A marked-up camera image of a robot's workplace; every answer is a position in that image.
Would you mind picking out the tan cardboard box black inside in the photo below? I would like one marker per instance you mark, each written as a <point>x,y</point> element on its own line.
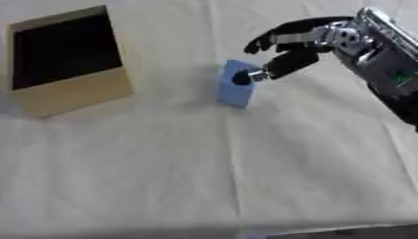
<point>65,62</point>

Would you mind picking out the blue rectangular block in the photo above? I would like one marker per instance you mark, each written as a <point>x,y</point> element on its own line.
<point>236,85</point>

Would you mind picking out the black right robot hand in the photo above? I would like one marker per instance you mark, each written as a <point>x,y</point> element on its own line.
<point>294,59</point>

